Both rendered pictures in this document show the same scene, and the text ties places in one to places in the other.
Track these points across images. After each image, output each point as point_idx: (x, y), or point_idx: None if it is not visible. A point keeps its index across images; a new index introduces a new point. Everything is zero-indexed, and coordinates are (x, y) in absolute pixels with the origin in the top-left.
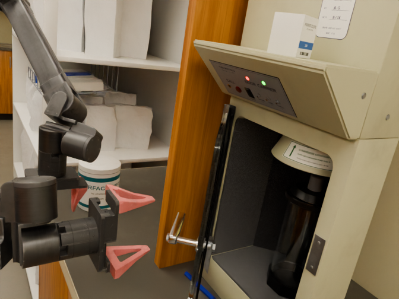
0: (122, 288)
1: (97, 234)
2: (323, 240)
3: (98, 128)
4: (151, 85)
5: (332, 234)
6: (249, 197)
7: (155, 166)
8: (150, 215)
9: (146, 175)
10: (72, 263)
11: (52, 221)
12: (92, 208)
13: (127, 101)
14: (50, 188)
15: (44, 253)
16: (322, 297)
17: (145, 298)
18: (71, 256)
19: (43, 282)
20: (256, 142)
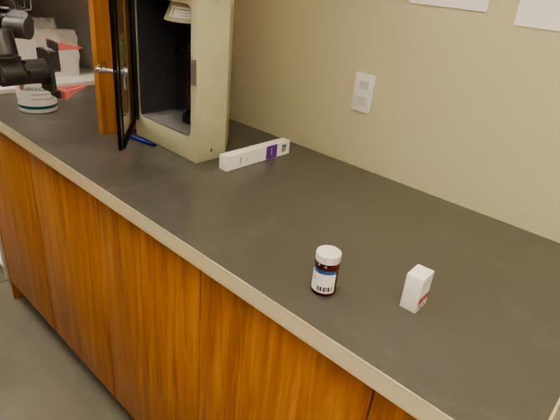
0: (75, 143)
1: (47, 66)
2: (195, 60)
3: (20, 54)
4: (68, 8)
5: (198, 54)
6: (162, 65)
7: None
8: (91, 112)
9: (82, 90)
10: (30, 137)
11: (1, 120)
12: (40, 52)
13: (45, 26)
14: (10, 32)
15: (16, 74)
16: (207, 104)
17: (94, 146)
18: (33, 79)
19: (2, 201)
20: (157, 17)
